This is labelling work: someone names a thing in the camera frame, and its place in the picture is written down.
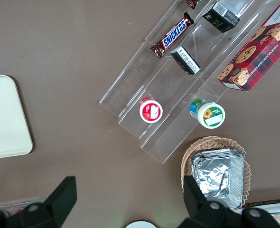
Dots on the clear plastic container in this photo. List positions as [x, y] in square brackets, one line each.
[12, 205]

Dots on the silver foil tray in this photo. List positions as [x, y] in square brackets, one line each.
[213, 175]

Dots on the dark red wrapped candy bar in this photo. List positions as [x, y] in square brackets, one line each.
[192, 2]

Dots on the white bin with snack packets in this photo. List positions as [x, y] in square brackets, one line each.
[277, 209]

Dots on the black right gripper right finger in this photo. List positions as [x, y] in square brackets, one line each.
[197, 206]

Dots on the white round object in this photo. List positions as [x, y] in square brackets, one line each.
[141, 225]

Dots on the green sunflower lidded cup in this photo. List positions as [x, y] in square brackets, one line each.
[211, 116]

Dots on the clear acrylic tiered shelf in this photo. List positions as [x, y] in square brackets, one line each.
[159, 95]

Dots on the red lidded yogurt cup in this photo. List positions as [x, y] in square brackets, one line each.
[151, 111]

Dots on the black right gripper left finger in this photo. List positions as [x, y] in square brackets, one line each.
[59, 202]

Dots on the woven wicker basket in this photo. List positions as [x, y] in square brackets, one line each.
[210, 142]

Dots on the black box with white label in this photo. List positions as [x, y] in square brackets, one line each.
[186, 60]

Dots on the cream plastic tray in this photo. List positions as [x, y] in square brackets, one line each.
[4, 118]

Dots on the Snickers chocolate bar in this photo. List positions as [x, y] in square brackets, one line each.
[174, 35]

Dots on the black box with gold print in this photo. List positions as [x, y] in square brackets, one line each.
[221, 17]

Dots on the red tartan cookie box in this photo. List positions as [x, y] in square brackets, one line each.
[256, 54]

